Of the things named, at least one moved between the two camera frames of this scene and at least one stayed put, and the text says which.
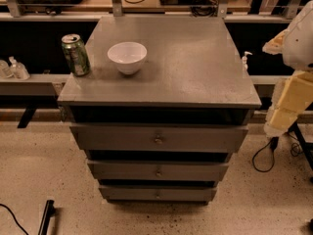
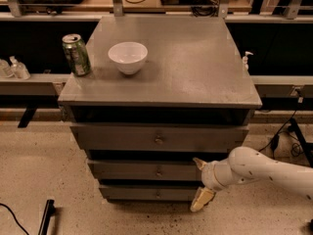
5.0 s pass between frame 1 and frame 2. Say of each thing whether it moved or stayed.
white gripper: moved
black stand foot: stayed
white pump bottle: stayed
